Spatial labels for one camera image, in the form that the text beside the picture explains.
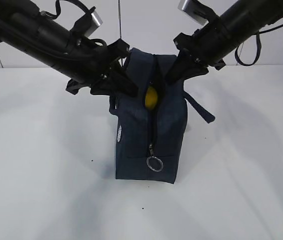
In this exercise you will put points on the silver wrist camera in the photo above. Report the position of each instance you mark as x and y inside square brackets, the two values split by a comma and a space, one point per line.
[197, 11]
[88, 23]

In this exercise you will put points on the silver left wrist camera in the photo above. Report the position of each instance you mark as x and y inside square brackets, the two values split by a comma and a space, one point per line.
[88, 23]

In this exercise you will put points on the yellow lemon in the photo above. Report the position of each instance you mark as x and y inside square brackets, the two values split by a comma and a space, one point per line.
[151, 98]

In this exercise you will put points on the dark blue lunch bag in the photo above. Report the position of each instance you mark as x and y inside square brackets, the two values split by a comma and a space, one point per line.
[149, 143]

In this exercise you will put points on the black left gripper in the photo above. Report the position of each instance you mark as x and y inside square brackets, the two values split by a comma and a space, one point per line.
[105, 76]

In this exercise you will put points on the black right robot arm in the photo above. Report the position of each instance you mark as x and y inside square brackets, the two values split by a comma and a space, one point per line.
[219, 35]

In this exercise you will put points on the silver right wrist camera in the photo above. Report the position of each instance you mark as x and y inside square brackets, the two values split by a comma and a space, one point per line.
[197, 11]

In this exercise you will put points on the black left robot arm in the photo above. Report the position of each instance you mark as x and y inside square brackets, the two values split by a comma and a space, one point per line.
[36, 33]

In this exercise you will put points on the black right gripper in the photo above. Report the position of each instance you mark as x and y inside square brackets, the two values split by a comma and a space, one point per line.
[183, 67]

